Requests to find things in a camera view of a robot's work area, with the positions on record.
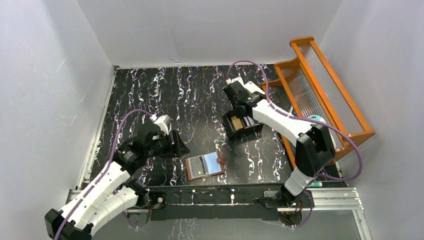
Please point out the gold credit card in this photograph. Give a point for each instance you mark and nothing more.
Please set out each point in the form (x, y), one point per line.
(236, 122)

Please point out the black card tray box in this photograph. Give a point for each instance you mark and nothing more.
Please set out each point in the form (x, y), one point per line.
(250, 126)

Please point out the blue blister pack item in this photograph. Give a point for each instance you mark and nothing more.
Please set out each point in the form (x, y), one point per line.
(317, 118)

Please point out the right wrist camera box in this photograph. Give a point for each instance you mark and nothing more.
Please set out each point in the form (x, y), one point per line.
(235, 80)

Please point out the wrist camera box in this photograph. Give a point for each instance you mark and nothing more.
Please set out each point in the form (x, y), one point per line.
(162, 122)
(235, 80)

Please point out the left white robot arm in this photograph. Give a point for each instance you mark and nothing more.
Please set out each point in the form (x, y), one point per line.
(113, 191)

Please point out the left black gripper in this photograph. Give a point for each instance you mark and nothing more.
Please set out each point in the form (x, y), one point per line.
(168, 144)

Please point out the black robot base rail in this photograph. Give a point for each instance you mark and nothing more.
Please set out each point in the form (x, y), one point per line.
(216, 212)

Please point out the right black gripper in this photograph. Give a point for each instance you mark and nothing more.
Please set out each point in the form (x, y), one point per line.
(233, 104)

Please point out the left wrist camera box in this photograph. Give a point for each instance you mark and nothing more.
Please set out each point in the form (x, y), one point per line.
(162, 122)

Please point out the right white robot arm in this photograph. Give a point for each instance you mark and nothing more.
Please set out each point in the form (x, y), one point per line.
(314, 147)

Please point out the orange leather card holder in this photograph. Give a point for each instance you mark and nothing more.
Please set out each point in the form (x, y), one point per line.
(214, 164)

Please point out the orange wooden shelf rack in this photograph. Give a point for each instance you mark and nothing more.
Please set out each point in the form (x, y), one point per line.
(313, 88)

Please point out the green marker pen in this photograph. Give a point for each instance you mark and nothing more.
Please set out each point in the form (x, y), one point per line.
(316, 184)

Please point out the white rectangular box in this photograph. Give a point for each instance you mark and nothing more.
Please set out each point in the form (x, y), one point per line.
(252, 88)

